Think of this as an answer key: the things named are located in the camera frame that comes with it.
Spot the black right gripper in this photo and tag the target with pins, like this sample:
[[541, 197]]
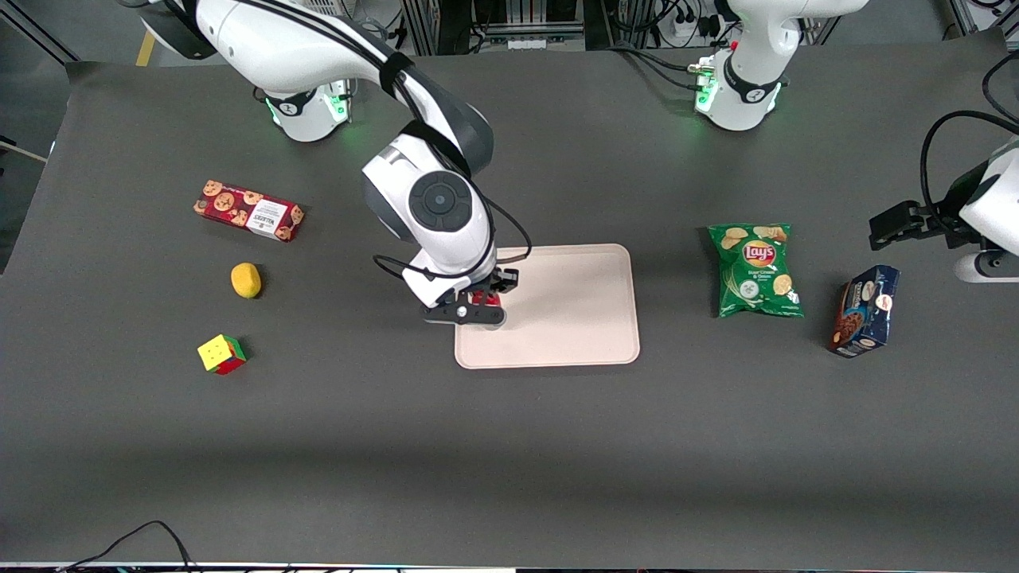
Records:
[[501, 281]]

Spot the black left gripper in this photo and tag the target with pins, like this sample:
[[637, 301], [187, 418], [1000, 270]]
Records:
[[936, 218]]

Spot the red coke bottle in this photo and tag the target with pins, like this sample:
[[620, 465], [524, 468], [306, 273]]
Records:
[[487, 299]]

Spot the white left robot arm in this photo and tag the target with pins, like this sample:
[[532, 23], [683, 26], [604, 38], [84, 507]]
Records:
[[740, 95]]

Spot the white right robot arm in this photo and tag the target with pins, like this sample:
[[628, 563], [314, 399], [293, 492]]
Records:
[[438, 199]]

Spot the beige plastic tray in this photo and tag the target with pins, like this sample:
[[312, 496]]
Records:
[[573, 310]]

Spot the dark blue cookie box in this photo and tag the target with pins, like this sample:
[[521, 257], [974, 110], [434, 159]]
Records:
[[866, 310]]

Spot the green Lay's chips bag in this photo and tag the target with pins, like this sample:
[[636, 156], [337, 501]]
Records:
[[756, 270]]

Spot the yellow lemon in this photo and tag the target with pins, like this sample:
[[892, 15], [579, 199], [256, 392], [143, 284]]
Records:
[[246, 280]]

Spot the white power strip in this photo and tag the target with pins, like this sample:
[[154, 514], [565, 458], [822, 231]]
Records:
[[528, 43]]

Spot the red cookie box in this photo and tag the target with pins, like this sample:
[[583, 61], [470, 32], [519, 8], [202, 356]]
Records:
[[248, 211]]

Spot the colourful Rubik's cube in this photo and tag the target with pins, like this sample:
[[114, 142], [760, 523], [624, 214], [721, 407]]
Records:
[[221, 354]]

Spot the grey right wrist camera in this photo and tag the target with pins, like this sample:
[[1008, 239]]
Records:
[[466, 315]]

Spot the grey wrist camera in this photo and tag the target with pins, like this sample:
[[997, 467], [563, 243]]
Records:
[[466, 315], [987, 267]]

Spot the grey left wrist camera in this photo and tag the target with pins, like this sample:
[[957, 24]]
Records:
[[987, 267]]

